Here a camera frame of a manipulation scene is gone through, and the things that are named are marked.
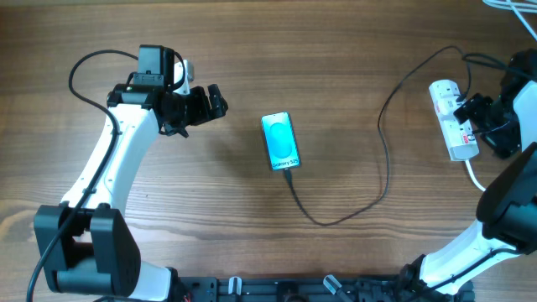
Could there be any black charging cable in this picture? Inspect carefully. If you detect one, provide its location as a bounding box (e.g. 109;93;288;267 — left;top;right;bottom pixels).
282;44;473;227

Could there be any blue Galaxy smartphone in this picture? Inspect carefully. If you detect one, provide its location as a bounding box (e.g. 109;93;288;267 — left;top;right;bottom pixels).
261;112;300;171

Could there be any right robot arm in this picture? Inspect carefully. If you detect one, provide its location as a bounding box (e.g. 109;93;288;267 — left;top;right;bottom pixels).
393;49;536;301

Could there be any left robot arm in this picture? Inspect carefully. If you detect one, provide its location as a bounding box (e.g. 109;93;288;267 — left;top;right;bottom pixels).
34;44;228;301

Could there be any white USB charger plug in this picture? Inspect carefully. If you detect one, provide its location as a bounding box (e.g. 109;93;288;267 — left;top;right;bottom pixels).
438;96;460;118

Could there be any white power strip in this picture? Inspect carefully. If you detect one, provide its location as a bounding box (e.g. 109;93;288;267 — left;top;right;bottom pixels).
429;80;479;161

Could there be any white power strip cord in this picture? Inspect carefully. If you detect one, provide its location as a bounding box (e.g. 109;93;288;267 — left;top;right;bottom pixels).
463;159;487;193

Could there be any white cables top right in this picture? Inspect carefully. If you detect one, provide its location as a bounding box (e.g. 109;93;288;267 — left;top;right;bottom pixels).
482;0;537;41

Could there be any black mounting rail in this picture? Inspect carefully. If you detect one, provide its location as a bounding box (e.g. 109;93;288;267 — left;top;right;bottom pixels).
169;274;477;302

